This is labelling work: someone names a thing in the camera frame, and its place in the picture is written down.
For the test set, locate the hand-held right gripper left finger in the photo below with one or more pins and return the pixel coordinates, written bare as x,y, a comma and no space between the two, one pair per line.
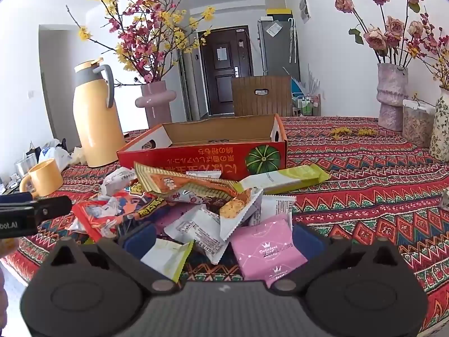
138,242

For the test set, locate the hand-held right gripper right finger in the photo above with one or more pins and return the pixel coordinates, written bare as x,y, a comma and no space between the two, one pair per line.
308,242

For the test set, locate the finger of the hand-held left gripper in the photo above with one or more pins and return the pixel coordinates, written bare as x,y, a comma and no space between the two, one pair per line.
52,209

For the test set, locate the pile of snack packets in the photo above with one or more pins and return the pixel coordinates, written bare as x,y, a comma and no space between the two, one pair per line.
266,252

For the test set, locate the green snack packet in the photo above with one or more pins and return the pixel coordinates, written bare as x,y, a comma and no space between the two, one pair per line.
291,179

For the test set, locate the red cardboard box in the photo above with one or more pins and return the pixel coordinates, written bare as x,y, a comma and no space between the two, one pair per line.
210,158

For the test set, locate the person's left hand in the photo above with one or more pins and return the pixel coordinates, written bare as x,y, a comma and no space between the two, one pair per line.
8,247

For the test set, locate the yellow mug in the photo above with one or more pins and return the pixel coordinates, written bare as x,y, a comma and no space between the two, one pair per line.
45,179

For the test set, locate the clear glass cup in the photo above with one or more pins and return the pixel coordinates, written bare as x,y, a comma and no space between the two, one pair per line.
26,165

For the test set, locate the white plastic bag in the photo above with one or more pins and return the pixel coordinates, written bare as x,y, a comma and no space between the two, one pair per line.
52,156

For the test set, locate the yellow thermos jug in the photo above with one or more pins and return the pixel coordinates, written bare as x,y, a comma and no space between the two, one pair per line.
94,123

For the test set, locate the fallen yellow petals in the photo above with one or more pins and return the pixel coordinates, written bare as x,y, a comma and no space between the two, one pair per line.
338,132

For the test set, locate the smooth mauve vase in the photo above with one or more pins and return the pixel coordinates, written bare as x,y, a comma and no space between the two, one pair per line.
156,108

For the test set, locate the rack with bottles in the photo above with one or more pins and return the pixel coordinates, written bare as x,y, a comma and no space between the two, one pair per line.
305,105

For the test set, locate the wooden chair back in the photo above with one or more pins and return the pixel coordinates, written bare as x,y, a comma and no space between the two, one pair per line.
245,101

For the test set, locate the clear storage jar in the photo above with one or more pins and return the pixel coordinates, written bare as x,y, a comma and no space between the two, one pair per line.
417,126

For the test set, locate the textured pink vase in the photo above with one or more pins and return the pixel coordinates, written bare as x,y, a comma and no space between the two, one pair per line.
391,94

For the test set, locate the dark brown door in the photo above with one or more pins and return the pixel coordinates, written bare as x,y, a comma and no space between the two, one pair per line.
224,87

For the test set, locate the floral ceramic vase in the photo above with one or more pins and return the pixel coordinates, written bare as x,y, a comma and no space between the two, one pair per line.
441,126

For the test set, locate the pink and yellow blossom branches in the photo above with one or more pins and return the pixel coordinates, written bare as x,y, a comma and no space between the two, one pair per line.
140,52

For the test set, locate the grey refrigerator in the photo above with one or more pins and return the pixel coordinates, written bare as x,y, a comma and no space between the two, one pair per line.
277,52

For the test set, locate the white folded umbrella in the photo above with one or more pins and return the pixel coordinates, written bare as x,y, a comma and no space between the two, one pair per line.
292,42

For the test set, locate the dried pink roses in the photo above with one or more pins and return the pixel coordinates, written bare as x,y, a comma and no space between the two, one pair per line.
375,38

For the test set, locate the paper sheet on refrigerator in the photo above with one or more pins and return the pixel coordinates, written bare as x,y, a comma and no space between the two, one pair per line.
274,28

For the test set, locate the yellow box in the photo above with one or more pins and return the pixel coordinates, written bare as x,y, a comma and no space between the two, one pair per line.
279,11

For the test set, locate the white wall panel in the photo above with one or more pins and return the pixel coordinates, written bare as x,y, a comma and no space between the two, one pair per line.
305,7

